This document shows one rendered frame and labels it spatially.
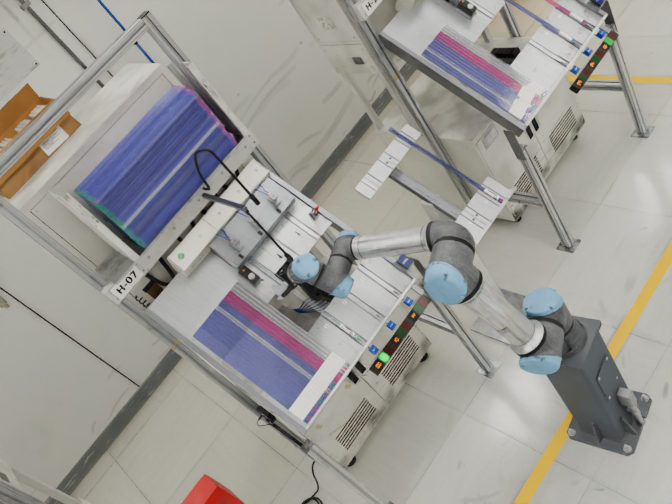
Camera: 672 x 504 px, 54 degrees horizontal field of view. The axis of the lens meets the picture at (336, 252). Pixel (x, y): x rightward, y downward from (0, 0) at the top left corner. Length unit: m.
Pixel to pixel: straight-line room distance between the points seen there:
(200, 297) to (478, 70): 1.44
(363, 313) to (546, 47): 1.38
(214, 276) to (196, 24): 1.95
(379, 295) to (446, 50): 1.07
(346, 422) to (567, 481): 0.90
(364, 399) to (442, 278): 1.27
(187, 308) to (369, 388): 0.92
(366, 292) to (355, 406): 0.66
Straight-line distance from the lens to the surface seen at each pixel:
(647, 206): 3.31
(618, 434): 2.64
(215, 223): 2.43
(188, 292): 2.45
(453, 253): 1.79
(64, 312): 3.94
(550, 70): 2.98
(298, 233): 2.48
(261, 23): 4.26
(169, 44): 2.38
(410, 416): 3.06
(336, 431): 2.90
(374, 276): 2.45
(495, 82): 2.86
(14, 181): 2.52
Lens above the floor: 2.39
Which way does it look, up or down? 37 degrees down
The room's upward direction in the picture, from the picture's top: 40 degrees counter-clockwise
